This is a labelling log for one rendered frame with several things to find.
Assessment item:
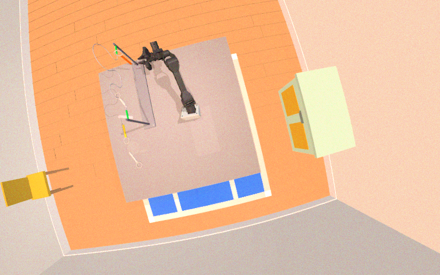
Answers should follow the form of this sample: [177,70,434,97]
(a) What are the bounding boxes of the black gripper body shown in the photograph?
[142,46,156,70]

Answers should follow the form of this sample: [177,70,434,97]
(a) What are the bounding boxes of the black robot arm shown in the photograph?
[142,41,196,114]

